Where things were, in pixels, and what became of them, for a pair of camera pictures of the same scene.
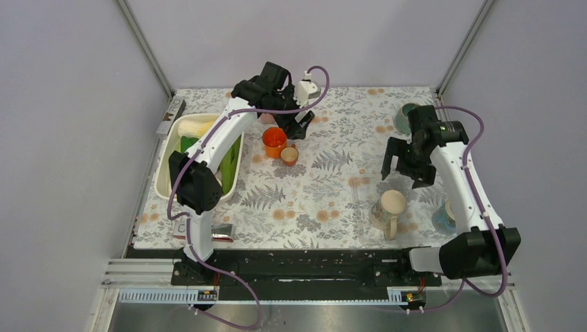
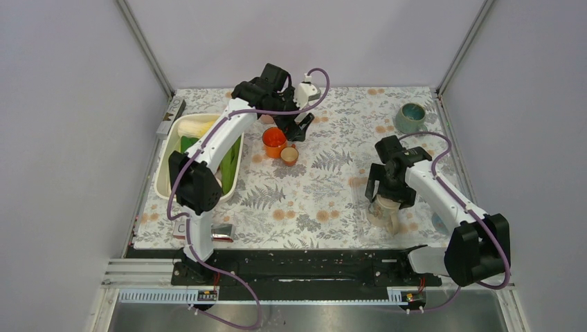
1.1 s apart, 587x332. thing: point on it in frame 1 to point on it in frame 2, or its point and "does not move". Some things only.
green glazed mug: x=401 y=119 does not move
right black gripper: x=423 y=176 to x=405 y=196
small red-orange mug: x=289 y=155 does not move
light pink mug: x=266 y=118 does not move
